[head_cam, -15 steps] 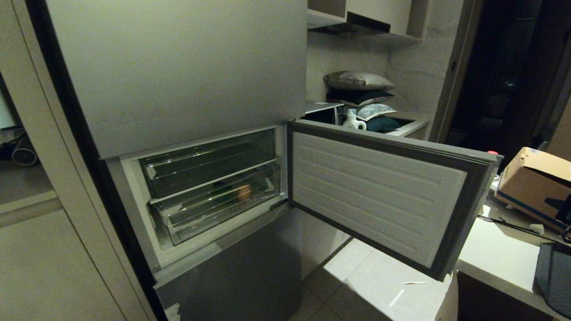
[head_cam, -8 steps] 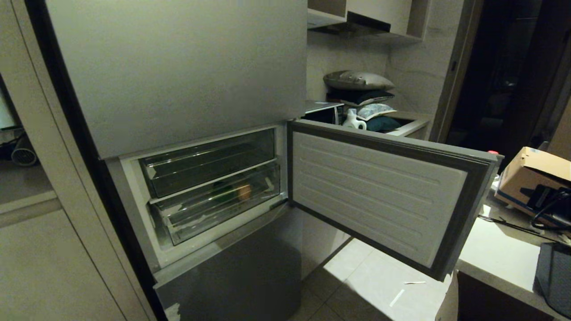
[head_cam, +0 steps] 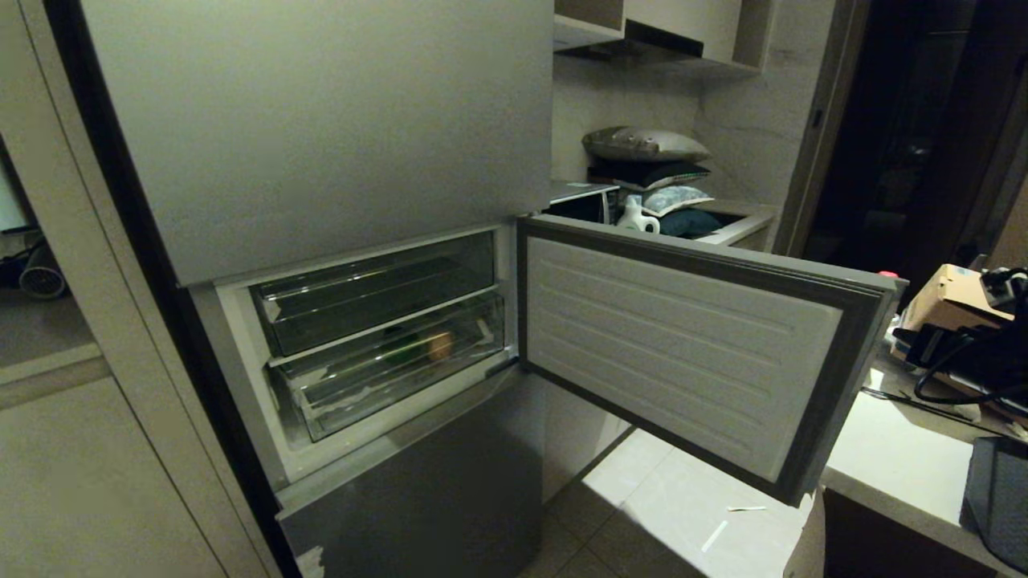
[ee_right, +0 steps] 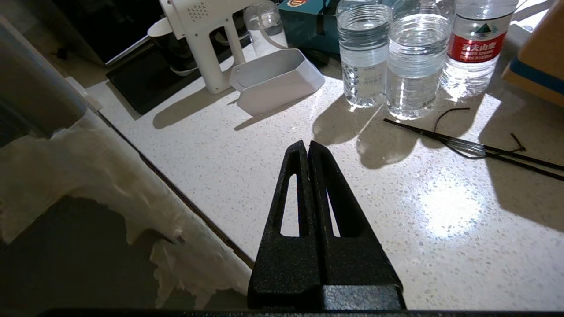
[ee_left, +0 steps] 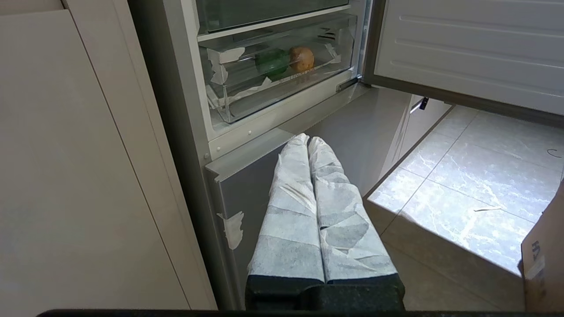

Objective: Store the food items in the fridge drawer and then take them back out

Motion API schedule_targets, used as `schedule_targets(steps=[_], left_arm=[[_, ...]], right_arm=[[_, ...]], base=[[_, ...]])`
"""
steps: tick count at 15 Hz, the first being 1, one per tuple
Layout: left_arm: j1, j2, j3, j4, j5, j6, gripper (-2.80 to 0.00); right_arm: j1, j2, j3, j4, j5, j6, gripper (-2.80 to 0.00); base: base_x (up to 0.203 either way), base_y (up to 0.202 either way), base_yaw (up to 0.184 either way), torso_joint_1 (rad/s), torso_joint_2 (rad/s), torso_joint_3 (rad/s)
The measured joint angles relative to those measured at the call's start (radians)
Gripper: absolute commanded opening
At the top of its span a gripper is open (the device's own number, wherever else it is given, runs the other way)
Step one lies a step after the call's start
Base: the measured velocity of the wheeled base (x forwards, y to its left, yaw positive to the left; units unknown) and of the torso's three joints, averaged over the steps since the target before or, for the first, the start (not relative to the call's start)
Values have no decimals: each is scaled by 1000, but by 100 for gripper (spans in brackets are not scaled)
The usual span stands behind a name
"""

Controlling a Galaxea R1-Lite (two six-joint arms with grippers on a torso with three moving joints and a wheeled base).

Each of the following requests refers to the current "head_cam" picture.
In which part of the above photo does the grey pillow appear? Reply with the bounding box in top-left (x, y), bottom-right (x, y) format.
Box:
top-left (582, 126), bottom-right (712, 164)

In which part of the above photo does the black cable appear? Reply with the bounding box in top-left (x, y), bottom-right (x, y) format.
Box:
top-left (913, 337), bottom-right (1028, 406)

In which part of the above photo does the white jug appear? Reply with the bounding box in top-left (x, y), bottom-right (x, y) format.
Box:
top-left (616, 196), bottom-right (661, 235)

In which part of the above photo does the dark navy pillow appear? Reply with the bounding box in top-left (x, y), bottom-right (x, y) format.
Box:
top-left (588, 161), bottom-right (712, 191)

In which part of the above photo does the dark grey box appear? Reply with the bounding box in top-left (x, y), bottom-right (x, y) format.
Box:
top-left (960, 437), bottom-right (1028, 572)

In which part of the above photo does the black device on counter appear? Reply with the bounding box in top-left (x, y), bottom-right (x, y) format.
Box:
top-left (893, 267), bottom-right (1028, 402)

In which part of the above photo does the light patterned pillow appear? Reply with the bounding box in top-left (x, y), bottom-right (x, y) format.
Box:
top-left (627, 185), bottom-right (715, 217)

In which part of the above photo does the grey fridge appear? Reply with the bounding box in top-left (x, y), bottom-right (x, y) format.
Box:
top-left (44, 0), bottom-right (557, 578)

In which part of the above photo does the teal pillow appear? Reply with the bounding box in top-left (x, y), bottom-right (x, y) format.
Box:
top-left (657, 209), bottom-right (724, 238)

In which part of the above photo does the clear shallow fridge drawer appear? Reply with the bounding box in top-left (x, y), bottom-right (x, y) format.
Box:
top-left (250, 231), bottom-right (496, 357)

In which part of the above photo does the grey fridge compartment door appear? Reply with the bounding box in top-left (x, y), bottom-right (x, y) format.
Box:
top-left (516, 214), bottom-right (909, 507)

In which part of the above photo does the microwave oven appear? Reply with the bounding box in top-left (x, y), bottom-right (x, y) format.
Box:
top-left (544, 181), bottom-right (621, 226)

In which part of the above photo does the cardboard box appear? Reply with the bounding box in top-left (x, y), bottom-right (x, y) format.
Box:
top-left (890, 264), bottom-right (1014, 362)

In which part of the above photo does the clear deep fridge drawer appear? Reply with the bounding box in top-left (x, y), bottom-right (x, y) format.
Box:
top-left (270, 291), bottom-right (508, 442)

